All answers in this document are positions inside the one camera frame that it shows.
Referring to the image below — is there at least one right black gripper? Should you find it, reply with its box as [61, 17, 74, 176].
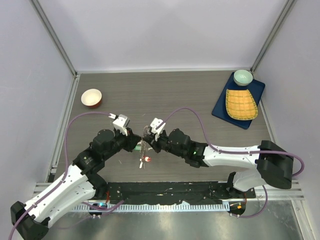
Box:
[143, 129, 186, 159]

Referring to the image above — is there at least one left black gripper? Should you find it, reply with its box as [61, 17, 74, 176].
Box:
[102, 126, 141, 160]

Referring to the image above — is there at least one green key tag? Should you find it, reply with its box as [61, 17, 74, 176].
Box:
[134, 144, 141, 151]

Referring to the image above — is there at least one large silver keyring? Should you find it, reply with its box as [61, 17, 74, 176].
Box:
[139, 126, 153, 169]

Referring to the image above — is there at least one red key tag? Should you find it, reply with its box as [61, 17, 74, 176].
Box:
[144, 156, 151, 162]

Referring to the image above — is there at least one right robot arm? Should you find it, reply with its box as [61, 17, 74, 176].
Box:
[142, 128, 294, 198]

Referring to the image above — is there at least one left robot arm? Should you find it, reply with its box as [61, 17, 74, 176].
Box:
[10, 128, 142, 240]

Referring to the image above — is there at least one red bowl white inside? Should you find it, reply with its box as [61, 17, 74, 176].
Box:
[80, 88, 103, 109]

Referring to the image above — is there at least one yellow woven bamboo plate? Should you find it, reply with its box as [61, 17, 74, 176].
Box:
[225, 89, 258, 121]

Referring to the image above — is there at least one light green bowl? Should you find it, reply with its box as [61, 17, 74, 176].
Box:
[233, 69, 254, 86]

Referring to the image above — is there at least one blue tray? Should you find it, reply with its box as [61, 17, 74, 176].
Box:
[211, 73, 265, 130]

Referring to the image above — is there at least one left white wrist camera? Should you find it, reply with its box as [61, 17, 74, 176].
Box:
[108, 113, 130, 137]

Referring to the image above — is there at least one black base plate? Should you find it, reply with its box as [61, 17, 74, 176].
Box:
[106, 181, 256, 205]

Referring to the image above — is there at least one white slotted cable duct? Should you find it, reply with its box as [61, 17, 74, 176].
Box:
[72, 202, 230, 213]

